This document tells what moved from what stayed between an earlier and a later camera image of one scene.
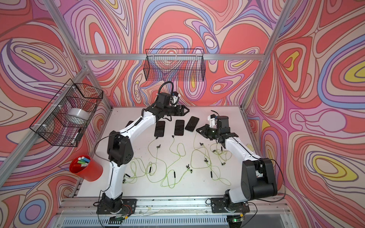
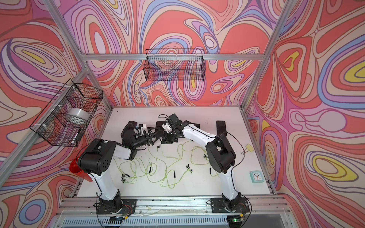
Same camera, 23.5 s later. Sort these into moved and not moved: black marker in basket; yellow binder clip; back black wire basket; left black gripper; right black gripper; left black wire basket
Moved: right black gripper; left black gripper
Not moved: black marker in basket; left black wire basket; back black wire basket; yellow binder clip
